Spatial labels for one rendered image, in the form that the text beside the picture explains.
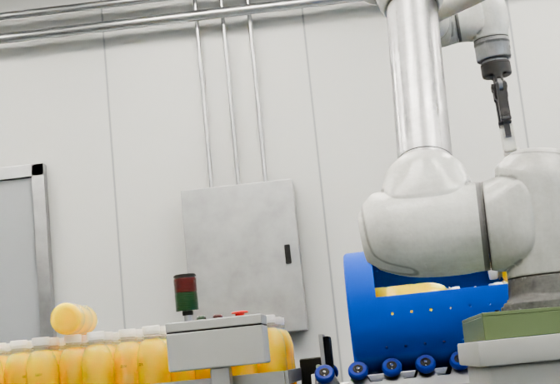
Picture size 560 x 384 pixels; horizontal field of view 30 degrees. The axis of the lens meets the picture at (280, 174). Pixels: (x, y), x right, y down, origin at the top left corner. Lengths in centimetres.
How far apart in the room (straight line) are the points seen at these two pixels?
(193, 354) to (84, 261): 377
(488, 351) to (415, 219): 27
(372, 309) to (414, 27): 66
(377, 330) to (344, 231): 342
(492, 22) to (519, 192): 98
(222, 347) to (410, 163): 59
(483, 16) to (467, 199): 99
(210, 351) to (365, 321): 38
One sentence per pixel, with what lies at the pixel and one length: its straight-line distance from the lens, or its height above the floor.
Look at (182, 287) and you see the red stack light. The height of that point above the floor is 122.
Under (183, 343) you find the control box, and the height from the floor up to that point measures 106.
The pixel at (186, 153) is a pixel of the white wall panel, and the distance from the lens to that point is 588.
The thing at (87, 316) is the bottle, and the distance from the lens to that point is 244.
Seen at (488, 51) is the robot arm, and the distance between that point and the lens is 268.
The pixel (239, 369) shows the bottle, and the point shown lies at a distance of 233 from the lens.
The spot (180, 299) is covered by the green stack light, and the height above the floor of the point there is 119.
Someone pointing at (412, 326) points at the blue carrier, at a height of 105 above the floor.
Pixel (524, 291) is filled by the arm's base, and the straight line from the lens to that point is 178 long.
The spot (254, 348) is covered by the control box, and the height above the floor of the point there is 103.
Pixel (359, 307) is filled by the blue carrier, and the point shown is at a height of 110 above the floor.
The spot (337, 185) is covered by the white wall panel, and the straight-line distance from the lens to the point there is 577.
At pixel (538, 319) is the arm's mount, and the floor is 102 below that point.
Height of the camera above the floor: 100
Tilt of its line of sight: 10 degrees up
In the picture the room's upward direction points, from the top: 6 degrees counter-clockwise
